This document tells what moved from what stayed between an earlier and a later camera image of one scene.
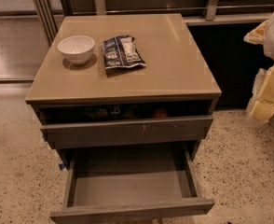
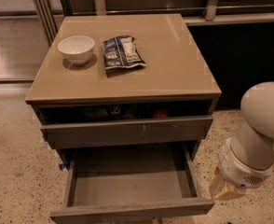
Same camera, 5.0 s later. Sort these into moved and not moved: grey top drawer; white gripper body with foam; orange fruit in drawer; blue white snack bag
Moved: white gripper body with foam
Not moved: grey top drawer; blue white snack bag; orange fruit in drawer
